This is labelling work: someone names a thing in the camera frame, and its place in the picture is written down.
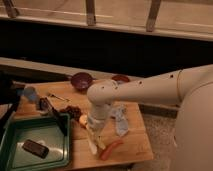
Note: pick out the green plastic tray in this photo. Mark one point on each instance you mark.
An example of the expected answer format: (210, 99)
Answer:
(43, 130)

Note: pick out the orange carrot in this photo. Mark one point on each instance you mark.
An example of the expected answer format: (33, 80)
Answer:
(109, 149)

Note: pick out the yellow orange round fruit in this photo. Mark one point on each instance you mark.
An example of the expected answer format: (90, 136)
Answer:
(83, 121)

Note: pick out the dark red grape bunch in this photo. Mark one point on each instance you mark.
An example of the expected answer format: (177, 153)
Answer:
(73, 111)

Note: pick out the dark brown rectangular block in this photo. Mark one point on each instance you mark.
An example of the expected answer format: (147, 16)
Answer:
(35, 148)

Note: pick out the wooden board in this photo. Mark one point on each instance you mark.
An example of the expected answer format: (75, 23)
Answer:
(135, 145)

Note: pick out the metal fork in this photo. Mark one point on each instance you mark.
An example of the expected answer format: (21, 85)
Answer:
(58, 97)

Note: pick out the dark purple bowl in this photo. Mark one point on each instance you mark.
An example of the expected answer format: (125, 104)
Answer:
(81, 81)

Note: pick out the black handled spatula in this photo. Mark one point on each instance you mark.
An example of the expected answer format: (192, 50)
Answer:
(46, 105)

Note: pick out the blue plastic cup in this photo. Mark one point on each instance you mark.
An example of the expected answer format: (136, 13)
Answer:
(31, 94)

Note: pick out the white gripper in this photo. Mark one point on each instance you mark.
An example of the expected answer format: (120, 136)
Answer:
(96, 121)

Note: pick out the blue grey cloth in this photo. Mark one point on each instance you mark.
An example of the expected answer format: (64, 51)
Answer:
(121, 123)

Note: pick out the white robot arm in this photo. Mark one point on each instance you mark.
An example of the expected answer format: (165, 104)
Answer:
(191, 89)

